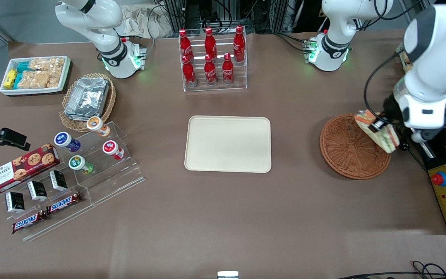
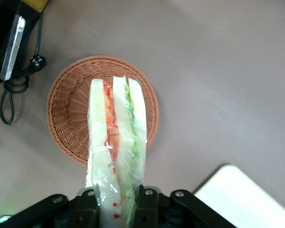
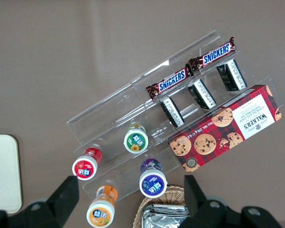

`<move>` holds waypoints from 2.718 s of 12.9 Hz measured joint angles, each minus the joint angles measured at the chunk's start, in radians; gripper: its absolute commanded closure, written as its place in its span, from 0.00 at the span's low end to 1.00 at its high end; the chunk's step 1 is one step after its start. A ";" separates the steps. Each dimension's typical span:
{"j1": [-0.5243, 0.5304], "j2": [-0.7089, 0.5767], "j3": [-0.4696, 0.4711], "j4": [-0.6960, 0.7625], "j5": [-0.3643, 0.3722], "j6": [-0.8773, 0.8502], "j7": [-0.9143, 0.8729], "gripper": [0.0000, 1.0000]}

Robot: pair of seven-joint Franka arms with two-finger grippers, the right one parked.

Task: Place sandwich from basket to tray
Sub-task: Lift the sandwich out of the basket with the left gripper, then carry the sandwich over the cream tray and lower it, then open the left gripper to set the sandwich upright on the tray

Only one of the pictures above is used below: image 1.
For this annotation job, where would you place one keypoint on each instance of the red lid yogurt cup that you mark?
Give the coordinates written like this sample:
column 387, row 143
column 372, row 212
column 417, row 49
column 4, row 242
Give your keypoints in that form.
column 110, row 148

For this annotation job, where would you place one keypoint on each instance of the red emergency stop button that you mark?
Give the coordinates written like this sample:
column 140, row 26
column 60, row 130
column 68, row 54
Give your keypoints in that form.
column 439, row 179

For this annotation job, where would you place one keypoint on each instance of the triangular sandwich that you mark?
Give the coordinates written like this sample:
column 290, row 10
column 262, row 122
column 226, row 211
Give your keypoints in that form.
column 388, row 139

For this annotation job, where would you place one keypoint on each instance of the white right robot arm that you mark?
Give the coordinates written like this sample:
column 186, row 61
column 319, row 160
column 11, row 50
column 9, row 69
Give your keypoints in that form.
column 107, row 23

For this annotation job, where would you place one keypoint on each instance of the beige plastic serving tray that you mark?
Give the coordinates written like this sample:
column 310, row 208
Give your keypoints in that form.
column 227, row 144

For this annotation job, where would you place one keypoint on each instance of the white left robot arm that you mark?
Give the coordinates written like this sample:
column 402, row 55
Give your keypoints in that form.
column 432, row 58

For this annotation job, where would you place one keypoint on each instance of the clear rice cracker bag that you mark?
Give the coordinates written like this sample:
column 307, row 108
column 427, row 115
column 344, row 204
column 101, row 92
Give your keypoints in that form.
column 33, row 79
column 47, row 63
column 55, row 77

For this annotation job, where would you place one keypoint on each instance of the stack of foil trays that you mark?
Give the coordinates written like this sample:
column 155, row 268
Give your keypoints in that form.
column 87, row 99

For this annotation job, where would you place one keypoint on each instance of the yellow snack packet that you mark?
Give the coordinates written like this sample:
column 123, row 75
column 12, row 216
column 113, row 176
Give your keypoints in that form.
column 10, row 78

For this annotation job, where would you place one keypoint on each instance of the blue lid yogurt cup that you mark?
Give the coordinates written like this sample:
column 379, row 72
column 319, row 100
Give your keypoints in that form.
column 64, row 139

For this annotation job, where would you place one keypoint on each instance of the red Walkers cookie box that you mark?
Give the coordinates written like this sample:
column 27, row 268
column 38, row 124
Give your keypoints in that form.
column 18, row 172

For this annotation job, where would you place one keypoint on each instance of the light oval wicker basket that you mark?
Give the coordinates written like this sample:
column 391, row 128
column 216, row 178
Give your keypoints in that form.
column 108, row 104

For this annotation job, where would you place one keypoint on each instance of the red cola bottle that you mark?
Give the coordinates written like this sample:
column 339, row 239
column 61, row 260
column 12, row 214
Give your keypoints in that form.
column 186, row 45
column 239, row 44
column 210, row 43
column 189, row 73
column 227, row 71
column 210, row 71

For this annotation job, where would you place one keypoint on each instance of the white rectangular snack bin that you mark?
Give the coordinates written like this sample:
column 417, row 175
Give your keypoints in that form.
column 65, row 71

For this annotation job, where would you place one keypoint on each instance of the teal snack packet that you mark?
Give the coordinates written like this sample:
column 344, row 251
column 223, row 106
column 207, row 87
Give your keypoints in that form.
column 18, row 80
column 23, row 66

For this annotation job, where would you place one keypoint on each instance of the crumpled beige paper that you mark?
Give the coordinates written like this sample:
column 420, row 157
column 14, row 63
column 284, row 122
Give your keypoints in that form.
column 145, row 21

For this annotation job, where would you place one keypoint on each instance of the Snickers chocolate bar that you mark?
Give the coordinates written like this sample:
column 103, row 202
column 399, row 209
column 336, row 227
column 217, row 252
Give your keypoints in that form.
column 29, row 221
column 63, row 202

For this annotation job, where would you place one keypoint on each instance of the small black chocolate box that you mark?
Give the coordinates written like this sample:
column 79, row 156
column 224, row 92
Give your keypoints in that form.
column 58, row 180
column 14, row 201
column 37, row 190

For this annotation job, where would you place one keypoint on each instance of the orange lid yogurt cup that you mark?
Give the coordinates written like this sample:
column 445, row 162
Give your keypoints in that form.
column 96, row 124

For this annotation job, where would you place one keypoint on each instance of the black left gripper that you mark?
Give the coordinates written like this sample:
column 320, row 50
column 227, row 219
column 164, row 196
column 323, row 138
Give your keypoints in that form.
column 390, row 106

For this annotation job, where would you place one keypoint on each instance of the brown round wicker basket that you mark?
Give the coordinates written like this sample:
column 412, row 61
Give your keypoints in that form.
column 343, row 151

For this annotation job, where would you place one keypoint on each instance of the clear acrylic bottle rack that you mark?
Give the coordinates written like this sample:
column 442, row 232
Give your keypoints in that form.
column 238, row 77

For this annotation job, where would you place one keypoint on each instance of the clear acrylic yogurt stand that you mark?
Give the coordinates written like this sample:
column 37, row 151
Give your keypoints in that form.
column 118, row 178

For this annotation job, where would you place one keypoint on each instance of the green lid yogurt cup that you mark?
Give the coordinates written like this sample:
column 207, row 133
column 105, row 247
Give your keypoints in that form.
column 77, row 162

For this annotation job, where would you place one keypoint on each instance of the clear acrylic candy stand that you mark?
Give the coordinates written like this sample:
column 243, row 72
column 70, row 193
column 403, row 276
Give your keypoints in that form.
column 64, row 221

